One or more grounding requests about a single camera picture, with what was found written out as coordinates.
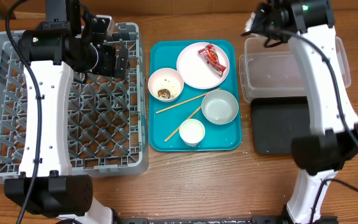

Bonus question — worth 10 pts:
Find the red snack wrapper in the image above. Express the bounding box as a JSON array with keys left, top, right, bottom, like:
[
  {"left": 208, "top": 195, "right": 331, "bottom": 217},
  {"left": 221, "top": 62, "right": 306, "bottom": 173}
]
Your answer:
[{"left": 198, "top": 44, "right": 226, "bottom": 77}]

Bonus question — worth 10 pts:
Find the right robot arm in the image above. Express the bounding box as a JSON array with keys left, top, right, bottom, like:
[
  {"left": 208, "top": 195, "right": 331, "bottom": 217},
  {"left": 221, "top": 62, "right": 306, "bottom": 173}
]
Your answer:
[{"left": 245, "top": 0, "right": 358, "bottom": 223}]

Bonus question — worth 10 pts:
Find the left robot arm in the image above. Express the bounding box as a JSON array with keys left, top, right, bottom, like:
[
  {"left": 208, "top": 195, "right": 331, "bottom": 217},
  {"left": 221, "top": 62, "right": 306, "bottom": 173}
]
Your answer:
[{"left": 4, "top": 1, "right": 129, "bottom": 223}]

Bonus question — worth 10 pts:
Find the clear plastic bin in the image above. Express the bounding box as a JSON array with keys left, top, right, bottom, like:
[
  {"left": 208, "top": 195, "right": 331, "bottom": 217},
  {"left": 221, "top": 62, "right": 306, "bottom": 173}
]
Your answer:
[{"left": 239, "top": 36, "right": 352, "bottom": 103}]

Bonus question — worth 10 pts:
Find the grey plastic dish rack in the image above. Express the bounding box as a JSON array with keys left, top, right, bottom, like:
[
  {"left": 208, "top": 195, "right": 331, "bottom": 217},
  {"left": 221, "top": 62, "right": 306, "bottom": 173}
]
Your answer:
[{"left": 0, "top": 22, "right": 149, "bottom": 184}]

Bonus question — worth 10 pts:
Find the large white plate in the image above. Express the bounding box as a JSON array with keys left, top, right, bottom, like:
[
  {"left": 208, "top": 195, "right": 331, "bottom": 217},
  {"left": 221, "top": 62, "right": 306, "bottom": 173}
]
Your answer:
[{"left": 177, "top": 42, "right": 230, "bottom": 90}]

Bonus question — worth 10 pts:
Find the teal plastic tray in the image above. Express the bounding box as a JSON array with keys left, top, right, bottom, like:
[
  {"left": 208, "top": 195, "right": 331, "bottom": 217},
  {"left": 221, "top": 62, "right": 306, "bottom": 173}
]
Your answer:
[{"left": 149, "top": 40, "right": 242, "bottom": 152}]

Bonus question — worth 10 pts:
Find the upper wooden chopstick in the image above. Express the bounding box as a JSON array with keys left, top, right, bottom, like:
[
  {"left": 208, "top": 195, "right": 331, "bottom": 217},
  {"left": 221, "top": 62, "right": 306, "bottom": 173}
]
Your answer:
[{"left": 156, "top": 88, "right": 221, "bottom": 114}]

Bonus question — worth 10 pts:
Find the black tray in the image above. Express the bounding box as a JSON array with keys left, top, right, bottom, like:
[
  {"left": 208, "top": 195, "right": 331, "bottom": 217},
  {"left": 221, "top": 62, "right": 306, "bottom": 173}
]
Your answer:
[{"left": 250, "top": 96, "right": 310, "bottom": 155}]

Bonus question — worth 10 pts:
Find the grey bowl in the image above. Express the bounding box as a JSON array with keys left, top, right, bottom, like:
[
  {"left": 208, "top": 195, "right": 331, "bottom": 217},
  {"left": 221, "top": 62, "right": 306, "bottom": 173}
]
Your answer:
[{"left": 201, "top": 90, "right": 239, "bottom": 125}]

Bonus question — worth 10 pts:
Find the small white cup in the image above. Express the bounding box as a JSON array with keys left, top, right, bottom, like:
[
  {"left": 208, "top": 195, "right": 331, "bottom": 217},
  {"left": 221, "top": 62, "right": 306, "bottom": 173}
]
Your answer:
[{"left": 179, "top": 119, "right": 206, "bottom": 147}]

